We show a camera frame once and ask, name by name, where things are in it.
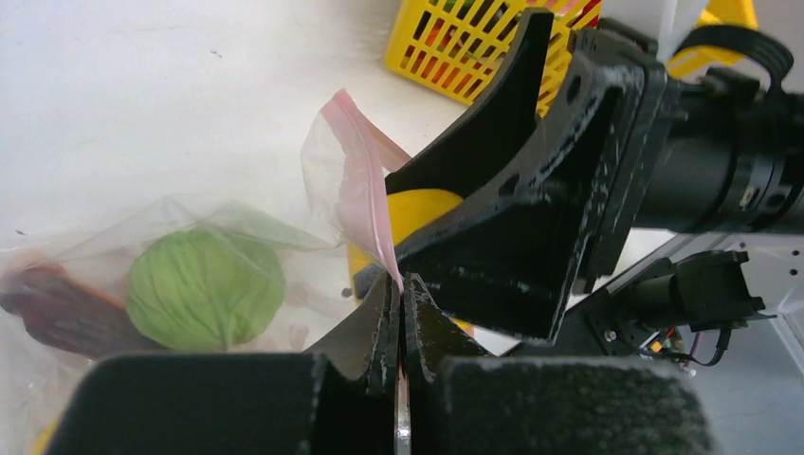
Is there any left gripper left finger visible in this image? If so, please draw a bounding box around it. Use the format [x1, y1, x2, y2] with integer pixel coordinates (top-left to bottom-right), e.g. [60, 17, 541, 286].
[307, 275, 399, 454]

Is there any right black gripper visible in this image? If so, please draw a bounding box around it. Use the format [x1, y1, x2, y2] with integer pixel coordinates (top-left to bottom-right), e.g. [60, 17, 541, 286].
[385, 8, 681, 342]

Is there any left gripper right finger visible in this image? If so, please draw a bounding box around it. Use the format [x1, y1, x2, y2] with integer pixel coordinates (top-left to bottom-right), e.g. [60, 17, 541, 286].
[401, 273, 490, 454]

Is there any pale green toy cabbage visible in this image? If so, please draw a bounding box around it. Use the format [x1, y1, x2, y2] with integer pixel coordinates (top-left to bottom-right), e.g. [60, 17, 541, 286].
[125, 227, 286, 352]

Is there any clear zip top bag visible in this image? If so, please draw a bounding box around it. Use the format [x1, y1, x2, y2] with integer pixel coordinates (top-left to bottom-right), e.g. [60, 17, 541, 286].
[1, 91, 410, 395]

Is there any toy steak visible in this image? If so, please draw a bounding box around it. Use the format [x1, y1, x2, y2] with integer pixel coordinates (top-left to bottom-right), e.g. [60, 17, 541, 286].
[1, 264, 164, 360]

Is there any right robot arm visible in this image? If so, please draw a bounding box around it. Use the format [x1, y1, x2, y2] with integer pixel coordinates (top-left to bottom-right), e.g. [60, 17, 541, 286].
[386, 9, 803, 342]

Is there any yellow plastic basket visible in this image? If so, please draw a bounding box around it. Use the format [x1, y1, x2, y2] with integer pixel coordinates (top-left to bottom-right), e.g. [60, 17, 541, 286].
[385, 1, 758, 116]

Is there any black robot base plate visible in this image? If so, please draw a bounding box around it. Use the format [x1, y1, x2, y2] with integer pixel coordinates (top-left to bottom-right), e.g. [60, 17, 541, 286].
[503, 285, 690, 373]

